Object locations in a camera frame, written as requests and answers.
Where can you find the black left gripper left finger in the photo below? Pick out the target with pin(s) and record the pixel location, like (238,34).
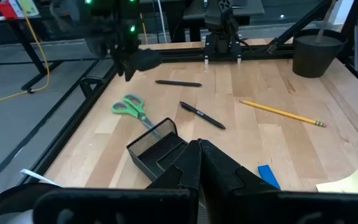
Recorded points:
(185,174)

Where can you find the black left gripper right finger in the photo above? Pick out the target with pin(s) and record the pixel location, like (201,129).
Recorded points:
(219,174)

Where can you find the plain black pen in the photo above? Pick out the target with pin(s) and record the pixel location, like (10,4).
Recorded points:
(179,83)

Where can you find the blue eraser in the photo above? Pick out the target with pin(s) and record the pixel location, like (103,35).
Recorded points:
(269,176)

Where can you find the black pen with white print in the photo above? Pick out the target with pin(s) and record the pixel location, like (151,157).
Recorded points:
(202,114)

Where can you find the yellow pencil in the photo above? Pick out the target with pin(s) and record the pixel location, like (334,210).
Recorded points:
(281,113)

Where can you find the yellow sticky note pad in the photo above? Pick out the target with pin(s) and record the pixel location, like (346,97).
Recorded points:
(353,183)

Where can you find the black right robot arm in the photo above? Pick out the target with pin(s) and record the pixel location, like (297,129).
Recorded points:
(222,31)

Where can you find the black mesh desk organizer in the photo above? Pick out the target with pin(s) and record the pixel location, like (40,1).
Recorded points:
(154,155)

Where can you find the black side table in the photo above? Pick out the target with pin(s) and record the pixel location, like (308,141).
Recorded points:
(27,46)

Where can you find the green and white box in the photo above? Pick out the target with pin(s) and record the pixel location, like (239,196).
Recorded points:
(28,7)

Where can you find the red box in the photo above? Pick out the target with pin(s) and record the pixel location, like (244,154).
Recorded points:
(6,11)

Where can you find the black plant pot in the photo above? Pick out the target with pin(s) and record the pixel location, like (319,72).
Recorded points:
(317,59)

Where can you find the green artificial plant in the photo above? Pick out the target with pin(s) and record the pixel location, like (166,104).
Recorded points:
(323,28)

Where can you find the black table frame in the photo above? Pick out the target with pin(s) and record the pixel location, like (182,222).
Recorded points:
(182,55)

